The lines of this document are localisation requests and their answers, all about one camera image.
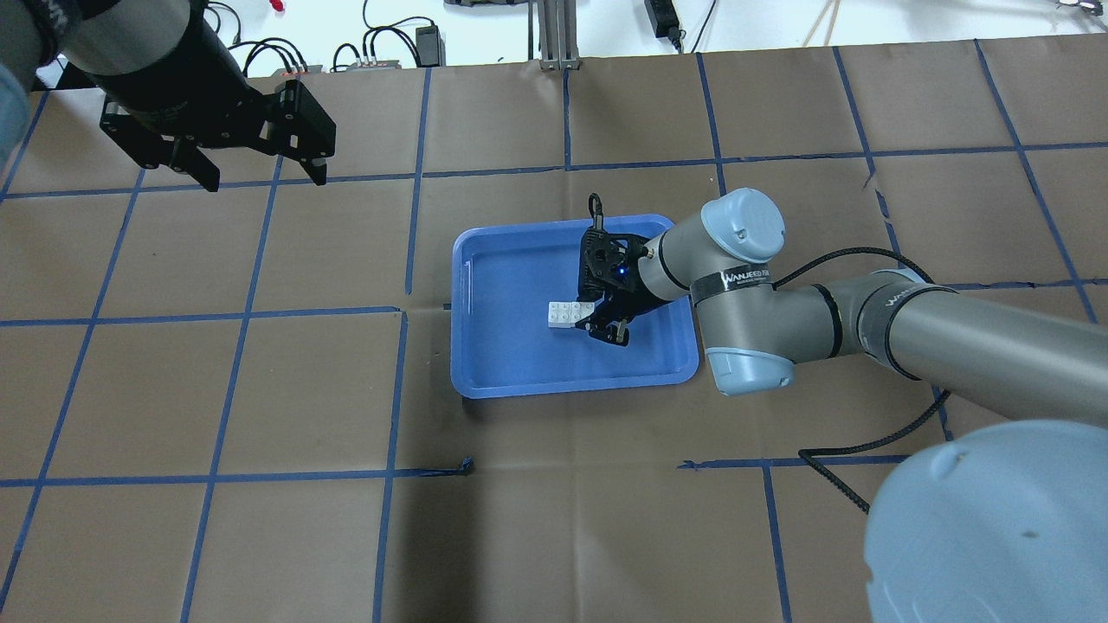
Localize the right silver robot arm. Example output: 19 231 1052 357
577 188 1107 622

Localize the aluminium frame post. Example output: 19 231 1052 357
534 0 581 72

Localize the blue plastic tray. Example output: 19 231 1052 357
450 218 700 399

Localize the brown paper table cover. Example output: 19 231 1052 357
3 35 1105 622

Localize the black power adapter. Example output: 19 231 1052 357
644 0 683 40

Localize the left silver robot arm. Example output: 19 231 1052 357
1 1 337 192

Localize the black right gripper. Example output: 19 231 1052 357
574 221 668 347

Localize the white block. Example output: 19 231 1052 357
547 302 579 330
566 302 596 324

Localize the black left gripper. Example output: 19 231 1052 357
100 35 337 193

